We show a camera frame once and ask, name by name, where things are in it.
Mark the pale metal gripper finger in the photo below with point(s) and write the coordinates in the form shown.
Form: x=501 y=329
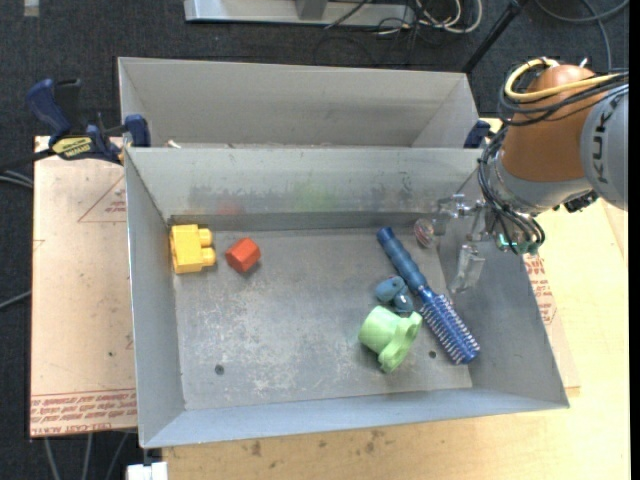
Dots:
x=467 y=268
x=442 y=220

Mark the striped marble ball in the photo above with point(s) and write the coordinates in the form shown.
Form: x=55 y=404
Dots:
x=424 y=232

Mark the blue hairbrush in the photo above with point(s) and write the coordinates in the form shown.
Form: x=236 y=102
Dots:
x=407 y=268

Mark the blue-grey toy animal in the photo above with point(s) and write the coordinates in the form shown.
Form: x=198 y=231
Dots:
x=389 y=290

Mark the light green plastic toy piece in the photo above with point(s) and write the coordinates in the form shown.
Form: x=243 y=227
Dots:
x=385 y=335

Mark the grey metal bin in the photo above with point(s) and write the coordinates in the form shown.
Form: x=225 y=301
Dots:
x=300 y=318

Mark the red block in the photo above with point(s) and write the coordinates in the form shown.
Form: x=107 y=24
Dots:
x=243 y=255

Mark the yellow toy brick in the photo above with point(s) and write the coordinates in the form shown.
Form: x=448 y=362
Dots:
x=190 y=250

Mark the brown cardboard board, red print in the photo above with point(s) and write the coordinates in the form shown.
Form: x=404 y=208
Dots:
x=75 y=293

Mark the black cylinder on white bracket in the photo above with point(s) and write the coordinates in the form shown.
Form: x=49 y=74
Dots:
x=580 y=201

